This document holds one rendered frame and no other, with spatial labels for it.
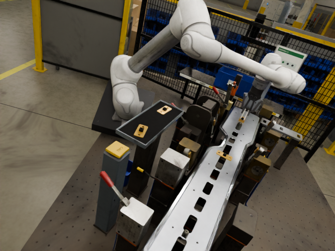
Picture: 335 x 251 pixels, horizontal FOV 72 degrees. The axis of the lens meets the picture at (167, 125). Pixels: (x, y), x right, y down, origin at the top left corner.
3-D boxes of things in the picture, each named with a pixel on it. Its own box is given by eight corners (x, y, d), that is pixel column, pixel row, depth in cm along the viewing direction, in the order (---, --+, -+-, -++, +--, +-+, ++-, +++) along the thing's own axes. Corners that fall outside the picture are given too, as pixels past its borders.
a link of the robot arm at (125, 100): (116, 121, 152) (111, 110, 131) (113, 95, 157) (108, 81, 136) (141, 118, 154) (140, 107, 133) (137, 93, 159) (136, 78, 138)
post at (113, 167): (106, 234, 102) (118, 163, 79) (92, 225, 104) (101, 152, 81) (117, 222, 108) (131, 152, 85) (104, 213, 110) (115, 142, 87)
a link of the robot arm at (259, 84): (269, 83, 136) (264, 92, 139) (270, 79, 144) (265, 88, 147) (254, 77, 139) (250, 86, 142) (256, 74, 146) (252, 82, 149)
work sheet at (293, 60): (286, 91, 188) (308, 54, 171) (259, 81, 194) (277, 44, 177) (286, 90, 189) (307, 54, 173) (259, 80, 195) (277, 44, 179)
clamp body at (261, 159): (246, 212, 132) (276, 169, 114) (227, 201, 136) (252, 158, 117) (248, 204, 138) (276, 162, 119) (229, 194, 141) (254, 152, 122)
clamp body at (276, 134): (259, 179, 160) (285, 140, 141) (243, 171, 163) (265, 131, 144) (260, 174, 165) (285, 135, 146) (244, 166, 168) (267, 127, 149)
